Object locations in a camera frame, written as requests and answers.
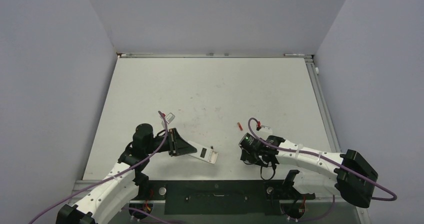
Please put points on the red orange battery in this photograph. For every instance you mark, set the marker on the red orange battery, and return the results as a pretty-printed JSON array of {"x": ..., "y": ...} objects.
[{"x": 240, "y": 126}]

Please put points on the white red remote control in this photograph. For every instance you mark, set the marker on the white red remote control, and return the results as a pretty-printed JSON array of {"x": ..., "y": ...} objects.
[{"x": 203, "y": 153}]

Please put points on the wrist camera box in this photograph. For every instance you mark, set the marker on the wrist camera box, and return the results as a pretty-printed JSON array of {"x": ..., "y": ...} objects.
[
  {"x": 263, "y": 130},
  {"x": 169, "y": 117}
]

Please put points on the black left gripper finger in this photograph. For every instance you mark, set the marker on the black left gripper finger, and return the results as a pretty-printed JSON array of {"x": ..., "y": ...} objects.
[
  {"x": 177, "y": 144},
  {"x": 175, "y": 153}
]

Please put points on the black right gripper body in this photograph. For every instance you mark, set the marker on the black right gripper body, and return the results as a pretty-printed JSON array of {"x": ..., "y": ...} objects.
[{"x": 252, "y": 157}]

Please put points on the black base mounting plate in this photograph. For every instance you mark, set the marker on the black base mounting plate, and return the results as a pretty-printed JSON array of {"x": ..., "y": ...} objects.
[{"x": 221, "y": 197}]

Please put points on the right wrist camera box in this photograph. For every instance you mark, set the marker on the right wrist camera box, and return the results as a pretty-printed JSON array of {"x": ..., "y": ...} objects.
[{"x": 263, "y": 130}]

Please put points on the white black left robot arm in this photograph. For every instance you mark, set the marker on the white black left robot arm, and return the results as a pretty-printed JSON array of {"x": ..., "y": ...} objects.
[{"x": 126, "y": 179}]

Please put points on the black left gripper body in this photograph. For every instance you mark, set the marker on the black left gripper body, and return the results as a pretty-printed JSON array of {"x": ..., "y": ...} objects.
[{"x": 156, "y": 142}]

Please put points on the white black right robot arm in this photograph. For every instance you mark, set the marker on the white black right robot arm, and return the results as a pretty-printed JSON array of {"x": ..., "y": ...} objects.
[{"x": 347, "y": 175}]

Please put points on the aluminium back table rail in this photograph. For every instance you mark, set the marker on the aluminium back table rail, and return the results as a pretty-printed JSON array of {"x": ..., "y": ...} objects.
[{"x": 213, "y": 55}]

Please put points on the aluminium table edge rail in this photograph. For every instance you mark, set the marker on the aluminium table edge rail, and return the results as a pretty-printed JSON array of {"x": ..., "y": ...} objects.
[{"x": 322, "y": 105}]

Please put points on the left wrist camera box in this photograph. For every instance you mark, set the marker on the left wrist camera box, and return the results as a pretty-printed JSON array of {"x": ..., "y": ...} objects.
[{"x": 169, "y": 117}]

